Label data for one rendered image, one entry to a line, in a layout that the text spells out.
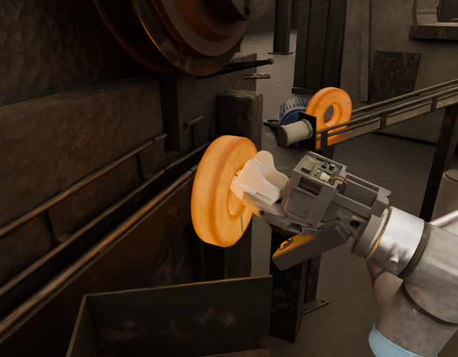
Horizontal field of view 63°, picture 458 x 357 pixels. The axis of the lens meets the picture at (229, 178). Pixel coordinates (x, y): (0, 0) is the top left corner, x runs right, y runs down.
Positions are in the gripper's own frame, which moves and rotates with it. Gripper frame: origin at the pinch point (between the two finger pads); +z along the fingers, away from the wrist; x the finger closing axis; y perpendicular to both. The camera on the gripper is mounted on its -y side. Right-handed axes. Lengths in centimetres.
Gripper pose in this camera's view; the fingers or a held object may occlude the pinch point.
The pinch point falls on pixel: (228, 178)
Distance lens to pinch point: 52.5
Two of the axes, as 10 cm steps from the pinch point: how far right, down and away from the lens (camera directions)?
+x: -4.4, 3.8, -8.1
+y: 2.3, -8.3, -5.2
